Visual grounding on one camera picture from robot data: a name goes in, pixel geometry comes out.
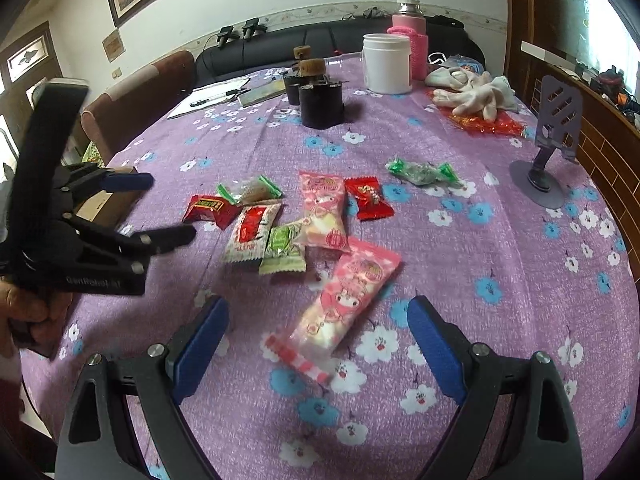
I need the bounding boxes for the wooden glass door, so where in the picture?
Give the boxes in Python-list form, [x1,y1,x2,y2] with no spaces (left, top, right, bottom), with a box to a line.
[0,22,62,168]

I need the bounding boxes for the red foil bag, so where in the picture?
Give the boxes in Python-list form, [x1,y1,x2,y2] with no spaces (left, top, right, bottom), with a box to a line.
[435,105,525,136]

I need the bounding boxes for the light green snack packet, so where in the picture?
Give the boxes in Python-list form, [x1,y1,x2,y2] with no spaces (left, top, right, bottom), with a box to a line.
[258,220,307,275]

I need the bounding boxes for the maroon armchair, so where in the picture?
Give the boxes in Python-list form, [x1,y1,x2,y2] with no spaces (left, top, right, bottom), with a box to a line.
[80,50,195,162]

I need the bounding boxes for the black cylinder with cork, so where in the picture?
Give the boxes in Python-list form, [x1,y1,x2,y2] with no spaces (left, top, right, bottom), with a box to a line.
[298,58,345,130]

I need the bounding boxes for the person's left hand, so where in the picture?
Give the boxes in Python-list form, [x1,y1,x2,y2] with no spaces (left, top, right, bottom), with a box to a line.
[0,278,74,359]

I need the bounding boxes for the pink thermos bottle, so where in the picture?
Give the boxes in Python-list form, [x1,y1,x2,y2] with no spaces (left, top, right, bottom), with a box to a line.
[387,0,428,81]

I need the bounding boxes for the black clamp on sofa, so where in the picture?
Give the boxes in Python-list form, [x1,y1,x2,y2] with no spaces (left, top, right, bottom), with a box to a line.
[217,25,241,49]
[242,18,268,41]

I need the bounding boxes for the green twisted candy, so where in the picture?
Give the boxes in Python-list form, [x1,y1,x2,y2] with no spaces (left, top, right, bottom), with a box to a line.
[385,157,462,188]

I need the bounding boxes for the cardboard tray box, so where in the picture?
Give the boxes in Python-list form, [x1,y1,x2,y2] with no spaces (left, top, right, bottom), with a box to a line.
[76,191,142,229]

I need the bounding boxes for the purple floral tablecloth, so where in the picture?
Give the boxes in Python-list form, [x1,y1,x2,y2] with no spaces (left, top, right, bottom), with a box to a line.
[22,58,639,479]

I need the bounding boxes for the white plastic jar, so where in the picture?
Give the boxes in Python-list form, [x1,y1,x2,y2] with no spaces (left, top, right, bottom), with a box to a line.
[362,34,412,96]

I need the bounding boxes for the black pen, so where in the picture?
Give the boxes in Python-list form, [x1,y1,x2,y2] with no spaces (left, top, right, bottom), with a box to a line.
[189,88,248,108]

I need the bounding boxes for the worn notebook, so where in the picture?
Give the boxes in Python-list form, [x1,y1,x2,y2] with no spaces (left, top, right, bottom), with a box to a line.
[239,78,286,108]

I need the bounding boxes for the small red bar snack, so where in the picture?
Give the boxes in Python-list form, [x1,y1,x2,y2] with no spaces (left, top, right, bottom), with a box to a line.
[182,195,242,230]

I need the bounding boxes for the black leather sofa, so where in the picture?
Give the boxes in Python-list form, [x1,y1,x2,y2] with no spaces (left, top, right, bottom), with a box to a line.
[195,15,486,88]

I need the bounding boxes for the white paper sheet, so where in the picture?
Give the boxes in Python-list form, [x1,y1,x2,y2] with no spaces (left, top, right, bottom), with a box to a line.
[167,77,250,119]

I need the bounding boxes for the green clear nut packet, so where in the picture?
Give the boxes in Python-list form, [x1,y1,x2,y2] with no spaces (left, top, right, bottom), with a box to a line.
[217,174,283,206]

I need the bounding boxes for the small red candy packet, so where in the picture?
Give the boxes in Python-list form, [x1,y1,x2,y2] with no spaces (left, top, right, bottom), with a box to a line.
[345,176,395,221]

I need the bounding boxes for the white work gloves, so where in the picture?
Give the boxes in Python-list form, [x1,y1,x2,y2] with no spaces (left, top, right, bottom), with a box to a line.
[425,67,518,122]

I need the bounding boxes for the small wall plaque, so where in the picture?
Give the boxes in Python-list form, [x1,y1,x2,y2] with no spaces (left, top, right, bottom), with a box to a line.
[102,28,126,63]

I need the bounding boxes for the pink marshmallow packet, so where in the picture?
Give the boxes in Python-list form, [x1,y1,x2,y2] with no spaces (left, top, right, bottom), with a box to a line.
[265,237,401,385]
[299,171,350,252]

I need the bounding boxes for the grey phone stand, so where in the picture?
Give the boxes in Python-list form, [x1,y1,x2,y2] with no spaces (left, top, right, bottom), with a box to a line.
[509,75,582,209]

